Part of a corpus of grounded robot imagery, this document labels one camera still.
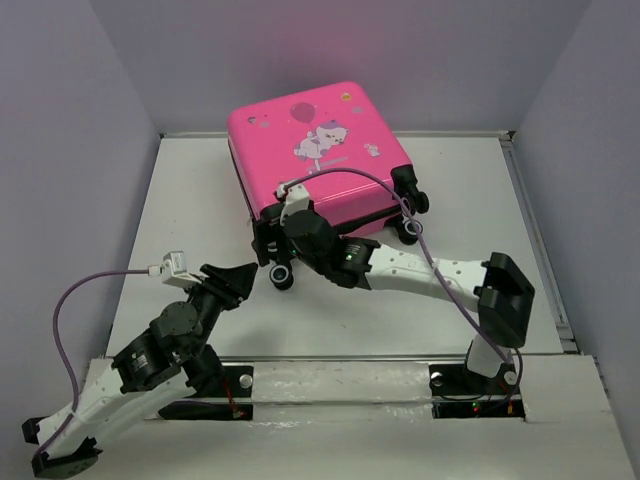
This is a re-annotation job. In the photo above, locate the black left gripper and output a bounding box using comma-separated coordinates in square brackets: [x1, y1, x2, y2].
[184, 260, 261, 357]

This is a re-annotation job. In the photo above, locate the pink kids suitcase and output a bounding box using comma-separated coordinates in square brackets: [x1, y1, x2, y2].
[227, 82, 429, 290]

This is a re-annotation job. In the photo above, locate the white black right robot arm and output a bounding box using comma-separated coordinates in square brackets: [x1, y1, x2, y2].
[282, 210, 535, 392]

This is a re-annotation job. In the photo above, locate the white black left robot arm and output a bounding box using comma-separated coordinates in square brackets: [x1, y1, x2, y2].
[22, 252, 258, 479]

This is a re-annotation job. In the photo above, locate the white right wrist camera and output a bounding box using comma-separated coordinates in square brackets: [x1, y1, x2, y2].
[275, 183, 311, 226]

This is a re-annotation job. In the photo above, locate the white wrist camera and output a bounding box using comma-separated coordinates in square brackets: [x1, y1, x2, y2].
[275, 183, 311, 226]
[147, 251, 201, 290]

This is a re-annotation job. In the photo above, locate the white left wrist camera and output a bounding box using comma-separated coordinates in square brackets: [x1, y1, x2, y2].
[147, 251, 201, 290]

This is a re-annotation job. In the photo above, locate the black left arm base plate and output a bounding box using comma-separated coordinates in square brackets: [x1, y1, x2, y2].
[156, 364, 254, 422]

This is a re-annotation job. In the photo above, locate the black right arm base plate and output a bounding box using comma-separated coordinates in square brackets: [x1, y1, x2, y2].
[429, 363, 525, 420]

